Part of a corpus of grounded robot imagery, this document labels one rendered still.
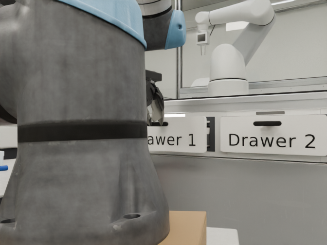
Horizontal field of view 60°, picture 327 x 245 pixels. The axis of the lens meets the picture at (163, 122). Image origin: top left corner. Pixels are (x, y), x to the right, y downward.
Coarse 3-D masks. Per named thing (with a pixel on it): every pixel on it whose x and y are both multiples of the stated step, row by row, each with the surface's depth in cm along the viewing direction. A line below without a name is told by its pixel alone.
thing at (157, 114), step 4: (152, 100) 81; (156, 100) 82; (152, 104) 81; (156, 104) 82; (152, 108) 81; (156, 108) 82; (160, 108) 83; (152, 112) 81; (156, 112) 82; (160, 112) 83; (152, 116) 80; (156, 116) 82; (160, 116) 84; (152, 120) 81; (156, 120) 82; (160, 120) 85; (160, 124) 86
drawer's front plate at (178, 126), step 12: (168, 120) 90; (180, 120) 88; (192, 120) 86; (204, 120) 84; (156, 132) 92; (168, 132) 90; (180, 132) 88; (192, 132) 86; (204, 132) 84; (156, 144) 92; (168, 144) 90; (180, 144) 88; (204, 144) 84
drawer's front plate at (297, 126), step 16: (224, 128) 88; (240, 128) 85; (256, 128) 83; (272, 128) 81; (288, 128) 79; (304, 128) 77; (320, 128) 75; (224, 144) 88; (240, 144) 85; (272, 144) 81; (288, 144) 79; (304, 144) 77; (320, 144) 75
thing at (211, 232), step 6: (210, 228) 37; (216, 228) 37; (222, 228) 37; (228, 228) 37; (210, 234) 35; (216, 234) 35; (222, 234) 35; (228, 234) 35; (234, 234) 35; (210, 240) 33; (216, 240) 33; (222, 240) 33; (228, 240) 33; (234, 240) 33
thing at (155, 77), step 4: (148, 72) 80; (152, 72) 82; (156, 72) 84; (148, 76) 80; (152, 76) 82; (156, 76) 84; (160, 76) 86; (152, 80) 85; (156, 80) 85; (160, 80) 86
